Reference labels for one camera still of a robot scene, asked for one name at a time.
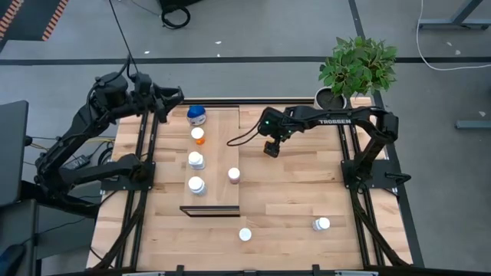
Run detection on white bottle barcode label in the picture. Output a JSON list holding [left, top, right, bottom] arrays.
[[187, 176, 207, 196]]

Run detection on wooden tray board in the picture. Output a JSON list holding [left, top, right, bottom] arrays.
[[179, 106, 242, 219]]

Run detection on black power adapter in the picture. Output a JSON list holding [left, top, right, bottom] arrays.
[[61, 155, 91, 172]]

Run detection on grey metal desk leg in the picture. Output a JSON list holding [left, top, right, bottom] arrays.
[[417, 0, 491, 31]]

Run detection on black aluminium table frame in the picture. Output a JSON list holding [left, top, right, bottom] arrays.
[[86, 96, 415, 276]]

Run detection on dark blue rounded object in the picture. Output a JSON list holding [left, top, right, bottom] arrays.
[[0, 243, 26, 276]]

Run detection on pink medicine bottle white cap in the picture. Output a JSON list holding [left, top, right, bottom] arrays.
[[227, 166, 242, 186]]

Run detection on white bottle blue-striped label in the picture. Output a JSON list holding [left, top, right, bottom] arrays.
[[187, 150, 206, 171]]

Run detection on grey metal desk foot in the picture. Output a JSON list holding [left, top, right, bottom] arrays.
[[455, 120, 491, 130]]

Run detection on black hanging cable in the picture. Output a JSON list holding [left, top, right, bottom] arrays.
[[108, 0, 136, 76]]

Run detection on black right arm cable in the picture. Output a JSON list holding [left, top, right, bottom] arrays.
[[226, 121, 266, 148]]

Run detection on black coiled cable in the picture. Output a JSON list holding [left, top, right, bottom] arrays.
[[159, 0, 204, 31]]

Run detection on dark grey cabinet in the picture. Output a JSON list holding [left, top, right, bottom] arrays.
[[0, 179, 101, 276]]

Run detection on white floor cable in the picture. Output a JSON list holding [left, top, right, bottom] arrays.
[[416, 0, 491, 72]]

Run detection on green leafy plant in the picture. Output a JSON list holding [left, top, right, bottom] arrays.
[[318, 35, 399, 100]]

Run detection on small amber pill bottle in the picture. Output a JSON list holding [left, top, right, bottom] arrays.
[[190, 126, 206, 146]]

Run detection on white bottle blue cap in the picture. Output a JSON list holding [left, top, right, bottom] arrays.
[[186, 104, 207, 127]]

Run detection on black mat orange stripes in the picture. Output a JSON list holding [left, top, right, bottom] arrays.
[[0, 0, 71, 42]]

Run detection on black desk top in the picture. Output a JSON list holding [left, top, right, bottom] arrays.
[[0, 100, 30, 208]]

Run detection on white plant pot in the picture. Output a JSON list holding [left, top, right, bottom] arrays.
[[313, 86, 348, 111]]

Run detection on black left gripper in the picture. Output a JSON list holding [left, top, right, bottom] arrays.
[[129, 71, 186, 124]]

